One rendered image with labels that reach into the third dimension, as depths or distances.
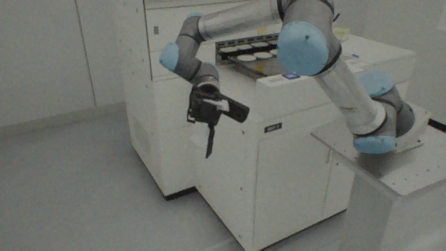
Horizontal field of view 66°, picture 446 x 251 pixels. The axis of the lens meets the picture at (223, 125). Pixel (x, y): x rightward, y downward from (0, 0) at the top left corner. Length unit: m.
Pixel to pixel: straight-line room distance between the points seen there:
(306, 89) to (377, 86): 0.39
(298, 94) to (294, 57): 0.64
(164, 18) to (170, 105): 0.45
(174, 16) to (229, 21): 0.77
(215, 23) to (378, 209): 0.92
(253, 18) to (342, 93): 0.31
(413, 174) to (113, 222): 1.61
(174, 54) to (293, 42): 0.38
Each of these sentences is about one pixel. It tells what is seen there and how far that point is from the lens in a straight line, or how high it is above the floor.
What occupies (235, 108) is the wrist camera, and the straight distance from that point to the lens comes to 0.93.
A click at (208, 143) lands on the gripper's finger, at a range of 0.89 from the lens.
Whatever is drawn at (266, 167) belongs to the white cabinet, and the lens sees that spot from 1.51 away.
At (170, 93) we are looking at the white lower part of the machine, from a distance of 1.85.
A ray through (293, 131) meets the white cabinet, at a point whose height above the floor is 0.73.
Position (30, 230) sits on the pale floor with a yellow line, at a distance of 2.32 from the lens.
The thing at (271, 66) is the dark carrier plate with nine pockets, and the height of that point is 0.90.
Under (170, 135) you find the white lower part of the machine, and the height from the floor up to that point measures 0.49.
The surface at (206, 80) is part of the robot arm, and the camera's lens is 0.99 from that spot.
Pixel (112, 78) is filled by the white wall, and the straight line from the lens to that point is 3.33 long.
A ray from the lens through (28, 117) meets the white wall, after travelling 3.36.
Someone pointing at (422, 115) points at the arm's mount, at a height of 0.93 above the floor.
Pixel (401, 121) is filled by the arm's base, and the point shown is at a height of 0.93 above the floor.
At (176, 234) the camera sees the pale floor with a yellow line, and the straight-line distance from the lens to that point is 2.04.
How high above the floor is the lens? 1.45
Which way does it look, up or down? 28 degrees down
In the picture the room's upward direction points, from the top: straight up
